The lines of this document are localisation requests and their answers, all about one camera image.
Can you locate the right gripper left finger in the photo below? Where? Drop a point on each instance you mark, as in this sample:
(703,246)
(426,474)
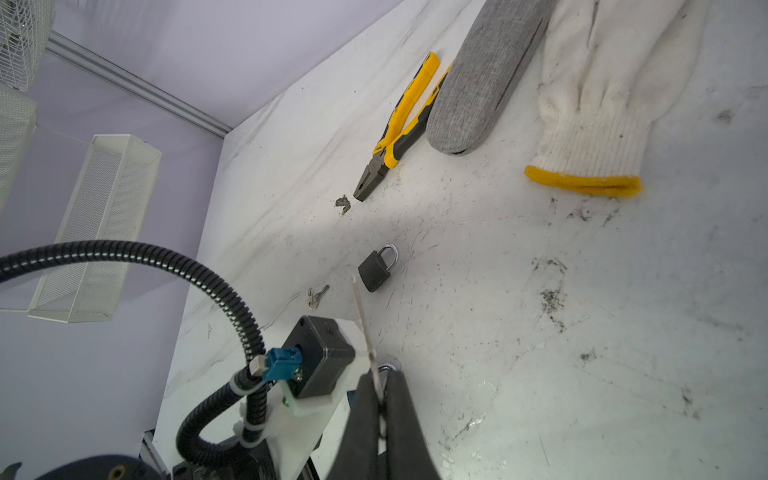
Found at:
(358,453)

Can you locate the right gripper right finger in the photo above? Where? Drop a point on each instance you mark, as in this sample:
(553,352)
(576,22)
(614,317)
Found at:
(406,455)

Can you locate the small black padlock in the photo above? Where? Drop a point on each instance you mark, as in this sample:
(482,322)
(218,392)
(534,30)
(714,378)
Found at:
(376,269)

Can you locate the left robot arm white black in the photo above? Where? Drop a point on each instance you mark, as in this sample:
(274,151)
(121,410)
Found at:
(110,467)

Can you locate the small dark debris piece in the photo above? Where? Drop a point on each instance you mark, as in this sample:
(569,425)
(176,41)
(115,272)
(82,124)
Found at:
(343,204)

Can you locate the yellow black pliers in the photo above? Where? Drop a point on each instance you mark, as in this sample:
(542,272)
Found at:
(399,135)

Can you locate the white mesh two-tier shelf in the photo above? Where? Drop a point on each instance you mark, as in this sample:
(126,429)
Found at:
(109,201)

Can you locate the grey fabric case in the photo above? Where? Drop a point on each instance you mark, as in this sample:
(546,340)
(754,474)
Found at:
(486,71)

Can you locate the white work glove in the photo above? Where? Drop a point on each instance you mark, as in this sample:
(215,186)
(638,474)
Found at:
(610,70)

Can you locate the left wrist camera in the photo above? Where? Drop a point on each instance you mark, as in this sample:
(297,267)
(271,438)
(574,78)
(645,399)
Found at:
(333,358)

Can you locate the silver key with ring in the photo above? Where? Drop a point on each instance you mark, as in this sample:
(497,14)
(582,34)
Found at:
(314,297)

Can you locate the aluminium frame rail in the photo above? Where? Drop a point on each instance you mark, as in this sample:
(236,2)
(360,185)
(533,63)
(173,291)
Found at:
(88,61)

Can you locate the white wire basket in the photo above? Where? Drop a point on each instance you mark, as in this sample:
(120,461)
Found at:
(25,28)

